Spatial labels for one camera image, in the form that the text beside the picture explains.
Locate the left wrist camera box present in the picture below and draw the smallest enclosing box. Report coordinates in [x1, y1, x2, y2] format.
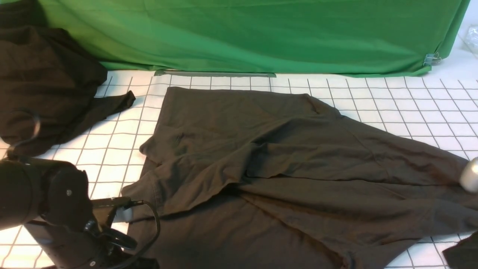
[91, 197, 133, 226]

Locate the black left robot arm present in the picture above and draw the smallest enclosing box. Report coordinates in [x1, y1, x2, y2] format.
[0, 157, 161, 269]

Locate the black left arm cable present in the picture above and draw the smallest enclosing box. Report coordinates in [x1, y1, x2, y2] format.
[5, 112, 162, 269]

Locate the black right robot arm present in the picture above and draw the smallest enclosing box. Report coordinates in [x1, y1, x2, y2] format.
[459, 157, 478, 193]

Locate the black clothes pile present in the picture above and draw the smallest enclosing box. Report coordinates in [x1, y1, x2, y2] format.
[0, 0, 136, 157]

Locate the gray long-sleeved shirt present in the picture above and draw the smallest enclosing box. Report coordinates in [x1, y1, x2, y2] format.
[122, 87, 477, 269]

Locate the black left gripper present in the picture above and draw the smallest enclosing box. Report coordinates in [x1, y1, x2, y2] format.
[25, 221, 160, 269]

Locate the metal binder clip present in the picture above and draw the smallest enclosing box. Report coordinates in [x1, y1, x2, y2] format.
[423, 53, 442, 66]

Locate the green backdrop cloth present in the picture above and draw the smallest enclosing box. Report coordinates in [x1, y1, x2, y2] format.
[39, 0, 469, 78]

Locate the clear plastic bag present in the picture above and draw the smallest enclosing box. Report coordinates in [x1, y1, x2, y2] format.
[464, 24, 478, 55]

